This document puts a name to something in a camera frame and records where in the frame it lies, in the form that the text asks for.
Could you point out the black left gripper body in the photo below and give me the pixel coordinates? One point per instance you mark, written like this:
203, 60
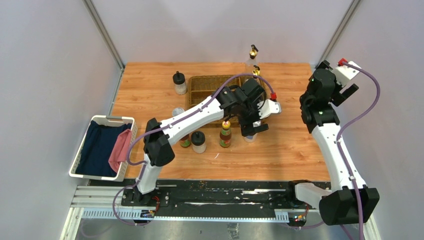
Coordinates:
250, 114

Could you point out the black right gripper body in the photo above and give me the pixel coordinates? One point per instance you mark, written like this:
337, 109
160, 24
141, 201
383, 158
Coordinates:
337, 97

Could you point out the silver-lid shaker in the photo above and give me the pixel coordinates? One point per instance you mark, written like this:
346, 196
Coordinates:
250, 138
177, 111

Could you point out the clear oil bottle gold spout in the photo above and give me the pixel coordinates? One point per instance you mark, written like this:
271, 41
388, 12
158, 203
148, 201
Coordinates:
252, 57

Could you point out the oil bottle with brown residue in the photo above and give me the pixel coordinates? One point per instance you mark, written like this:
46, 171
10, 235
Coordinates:
255, 70

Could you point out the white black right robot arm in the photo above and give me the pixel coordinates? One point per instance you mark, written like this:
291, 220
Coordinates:
349, 200

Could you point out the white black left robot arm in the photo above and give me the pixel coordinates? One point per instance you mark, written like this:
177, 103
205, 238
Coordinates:
160, 136

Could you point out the sauce bottle yellow cap right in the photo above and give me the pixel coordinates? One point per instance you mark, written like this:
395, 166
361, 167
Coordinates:
225, 134

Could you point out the sauce bottle yellow cap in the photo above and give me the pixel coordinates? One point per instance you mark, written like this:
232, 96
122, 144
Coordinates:
225, 134
185, 142

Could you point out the black-lid spice jar front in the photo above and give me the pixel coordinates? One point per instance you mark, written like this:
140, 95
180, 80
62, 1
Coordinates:
198, 141

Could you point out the black-lid spice jar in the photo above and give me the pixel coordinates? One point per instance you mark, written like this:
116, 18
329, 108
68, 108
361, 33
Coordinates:
198, 141
179, 81

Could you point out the wicker divided tray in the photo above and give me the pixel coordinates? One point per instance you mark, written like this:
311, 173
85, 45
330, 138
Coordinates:
202, 86

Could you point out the sauce bottle yellow cap left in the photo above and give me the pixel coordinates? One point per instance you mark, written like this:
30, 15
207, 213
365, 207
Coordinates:
185, 142

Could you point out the black-lid spice jar rear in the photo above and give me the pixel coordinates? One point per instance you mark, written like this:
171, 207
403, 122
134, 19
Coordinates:
179, 81

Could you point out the pink cloth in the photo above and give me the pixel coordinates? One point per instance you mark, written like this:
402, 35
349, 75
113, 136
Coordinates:
120, 150

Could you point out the white laundry basket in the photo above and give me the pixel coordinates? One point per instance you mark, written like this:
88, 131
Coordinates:
112, 121

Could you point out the navy blue cloth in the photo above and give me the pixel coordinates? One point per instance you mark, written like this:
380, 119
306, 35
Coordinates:
97, 148

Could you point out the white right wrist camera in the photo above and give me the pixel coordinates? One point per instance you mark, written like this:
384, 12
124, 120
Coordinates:
344, 74

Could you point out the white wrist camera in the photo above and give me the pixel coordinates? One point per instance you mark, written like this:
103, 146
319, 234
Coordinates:
268, 107
344, 74

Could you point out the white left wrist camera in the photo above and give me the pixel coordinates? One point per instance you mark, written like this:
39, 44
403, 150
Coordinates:
268, 107

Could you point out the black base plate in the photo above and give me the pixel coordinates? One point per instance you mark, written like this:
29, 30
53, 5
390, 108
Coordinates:
216, 199

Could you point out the aluminium frame post right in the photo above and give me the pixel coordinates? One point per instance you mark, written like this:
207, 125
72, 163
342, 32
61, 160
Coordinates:
351, 10

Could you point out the aluminium frame post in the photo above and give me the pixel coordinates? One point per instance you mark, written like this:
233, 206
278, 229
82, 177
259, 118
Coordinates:
94, 14
351, 10

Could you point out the aluminium frame post left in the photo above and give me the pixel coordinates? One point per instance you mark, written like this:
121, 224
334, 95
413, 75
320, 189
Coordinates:
94, 14

